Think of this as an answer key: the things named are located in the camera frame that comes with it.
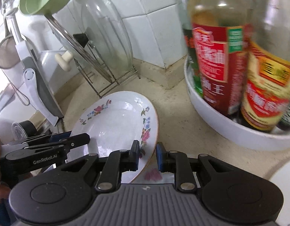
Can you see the green glass bottle behind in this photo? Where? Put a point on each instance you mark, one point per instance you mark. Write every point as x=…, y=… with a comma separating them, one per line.
x=188, y=37

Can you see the yellow cap vinegar bottle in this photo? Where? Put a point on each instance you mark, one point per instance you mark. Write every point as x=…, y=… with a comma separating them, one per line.
x=267, y=90

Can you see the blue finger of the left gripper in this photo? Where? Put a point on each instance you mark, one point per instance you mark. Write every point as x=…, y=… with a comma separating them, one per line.
x=60, y=136
x=74, y=141

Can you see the white grey hanging tool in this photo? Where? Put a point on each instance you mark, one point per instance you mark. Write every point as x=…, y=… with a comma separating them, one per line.
x=38, y=92

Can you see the black round sink object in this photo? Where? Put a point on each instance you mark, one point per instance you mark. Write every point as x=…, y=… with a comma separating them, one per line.
x=23, y=130

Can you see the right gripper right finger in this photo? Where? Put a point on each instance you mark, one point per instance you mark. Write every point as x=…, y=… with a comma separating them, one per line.
x=162, y=157

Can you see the glass pot lid with knob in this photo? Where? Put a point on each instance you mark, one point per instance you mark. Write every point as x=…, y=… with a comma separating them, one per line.
x=74, y=47

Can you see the floral plate orange rim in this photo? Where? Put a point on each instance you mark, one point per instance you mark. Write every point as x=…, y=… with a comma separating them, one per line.
x=113, y=123

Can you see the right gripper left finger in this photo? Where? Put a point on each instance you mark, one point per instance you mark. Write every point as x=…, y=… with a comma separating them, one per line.
x=134, y=154

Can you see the large glass lid behind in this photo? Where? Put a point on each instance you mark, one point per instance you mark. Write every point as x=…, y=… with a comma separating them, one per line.
x=108, y=38

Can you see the large white pink-flower plate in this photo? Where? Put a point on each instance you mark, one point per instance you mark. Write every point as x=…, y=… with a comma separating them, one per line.
x=151, y=175

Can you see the metal lid rack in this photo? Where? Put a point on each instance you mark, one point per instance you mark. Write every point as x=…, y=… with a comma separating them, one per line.
x=118, y=77

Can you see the mesh strainer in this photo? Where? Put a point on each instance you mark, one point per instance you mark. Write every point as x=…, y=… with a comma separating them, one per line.
x=8, y=53

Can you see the white two-tier turntable rack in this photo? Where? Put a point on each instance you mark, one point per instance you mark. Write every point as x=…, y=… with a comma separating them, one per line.
x=229, y=129

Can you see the small white pink-flower plate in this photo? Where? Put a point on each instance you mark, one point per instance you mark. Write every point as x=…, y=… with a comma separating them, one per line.
x=281, y=178

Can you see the red label soy sauce bottle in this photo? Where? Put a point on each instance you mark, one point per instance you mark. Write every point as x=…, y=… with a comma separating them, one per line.
x=221, y=35

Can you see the purple label fish sauce bottle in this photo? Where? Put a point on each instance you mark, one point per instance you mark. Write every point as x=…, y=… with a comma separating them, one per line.
x=284, y=123

